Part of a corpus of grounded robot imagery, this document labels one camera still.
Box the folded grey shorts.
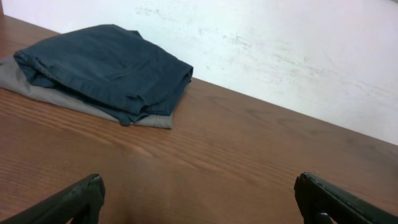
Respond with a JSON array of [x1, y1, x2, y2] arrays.
[[0, 55, 174, 129]]

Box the navy blue shorts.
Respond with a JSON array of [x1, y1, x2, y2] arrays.
[[13, 24, 193, 126]]

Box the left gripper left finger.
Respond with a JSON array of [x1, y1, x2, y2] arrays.
[[1, 174, 105, 224]]

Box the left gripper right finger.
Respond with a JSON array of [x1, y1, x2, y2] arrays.
[[294, 172, 397, 224]]

